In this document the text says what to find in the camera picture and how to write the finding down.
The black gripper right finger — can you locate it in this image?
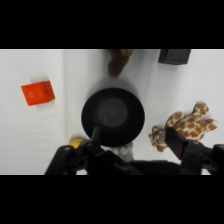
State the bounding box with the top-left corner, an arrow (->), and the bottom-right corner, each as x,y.
165,126 -> 224,176

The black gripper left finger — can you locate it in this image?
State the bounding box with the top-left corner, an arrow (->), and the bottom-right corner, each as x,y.
45,126 -> 142,176

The red cube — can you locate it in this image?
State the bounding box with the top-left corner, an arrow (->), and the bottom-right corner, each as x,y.
20,80 -> 56,107

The black bowl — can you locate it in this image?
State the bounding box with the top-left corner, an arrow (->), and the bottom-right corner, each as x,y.
80,87 -> 146,148

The black cube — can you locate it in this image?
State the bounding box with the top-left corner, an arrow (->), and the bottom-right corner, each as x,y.
157,49 -> 193,66

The yellow ball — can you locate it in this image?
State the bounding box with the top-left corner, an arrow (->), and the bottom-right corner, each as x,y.
68,137 -> 84,150

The brown pretzel pastry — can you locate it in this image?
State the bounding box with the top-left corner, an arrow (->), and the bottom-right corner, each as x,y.
148,102 -> 219,153

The grey plush toy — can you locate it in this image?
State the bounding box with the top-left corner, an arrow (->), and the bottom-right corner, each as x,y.
111,141 -> 135,163

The brown plush toy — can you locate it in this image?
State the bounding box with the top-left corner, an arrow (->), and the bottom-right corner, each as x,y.
106,49 -> 134,78

